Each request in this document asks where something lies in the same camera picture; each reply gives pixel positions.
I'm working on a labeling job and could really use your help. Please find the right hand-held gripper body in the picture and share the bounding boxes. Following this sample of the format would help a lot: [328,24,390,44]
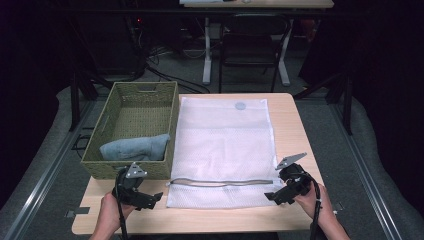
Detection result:
[274,152,316,202]

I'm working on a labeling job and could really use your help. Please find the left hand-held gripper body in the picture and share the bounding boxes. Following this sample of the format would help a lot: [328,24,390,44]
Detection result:
[111,162,150,206]

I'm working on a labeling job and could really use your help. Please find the grey towel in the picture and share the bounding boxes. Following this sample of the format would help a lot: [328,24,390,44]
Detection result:
[99,133,171,162]

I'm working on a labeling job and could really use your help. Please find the white mesh laundry bag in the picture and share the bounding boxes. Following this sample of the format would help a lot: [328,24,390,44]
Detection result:
[165,96,284,210]

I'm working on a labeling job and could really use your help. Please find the green woven basket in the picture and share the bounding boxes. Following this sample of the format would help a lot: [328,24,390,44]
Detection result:
[80,80,180,181]

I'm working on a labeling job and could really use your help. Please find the person's right hand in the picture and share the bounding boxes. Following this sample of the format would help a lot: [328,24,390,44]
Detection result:
[293,182,334,231]

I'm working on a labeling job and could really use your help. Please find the person's left hand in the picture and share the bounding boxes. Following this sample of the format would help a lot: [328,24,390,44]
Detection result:
[98,191,137,234]

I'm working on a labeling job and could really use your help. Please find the black metal stand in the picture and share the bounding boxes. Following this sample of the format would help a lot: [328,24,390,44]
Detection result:
[68,69,114,133]
[293,71,354,136]

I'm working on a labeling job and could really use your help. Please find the black folding chair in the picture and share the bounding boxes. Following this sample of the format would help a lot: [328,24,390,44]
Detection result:
[218,13,292,94]

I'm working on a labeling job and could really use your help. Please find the white-legged desk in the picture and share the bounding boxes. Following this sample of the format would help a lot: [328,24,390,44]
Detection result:
[179,0,335,86]

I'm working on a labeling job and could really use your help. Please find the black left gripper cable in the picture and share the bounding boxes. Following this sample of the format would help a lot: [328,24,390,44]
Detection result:
[114,169,130,240]

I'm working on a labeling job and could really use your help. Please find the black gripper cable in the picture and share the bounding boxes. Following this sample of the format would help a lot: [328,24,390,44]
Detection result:
[114,169,130,240]
[307,174,323,240]

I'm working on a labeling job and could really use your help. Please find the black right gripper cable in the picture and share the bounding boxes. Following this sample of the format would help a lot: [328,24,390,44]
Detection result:
[307,174,323,240]

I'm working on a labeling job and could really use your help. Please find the black floor bracket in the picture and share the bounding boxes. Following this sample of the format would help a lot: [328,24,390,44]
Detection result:
[70,125,96,160]

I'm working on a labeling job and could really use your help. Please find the metal floor rail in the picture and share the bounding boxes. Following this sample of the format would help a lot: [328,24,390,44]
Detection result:
[328,99,405,240]
[0,99,98,240]

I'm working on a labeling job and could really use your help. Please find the black floor cables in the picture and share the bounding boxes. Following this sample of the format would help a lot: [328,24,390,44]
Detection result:
[143,44,212,95]

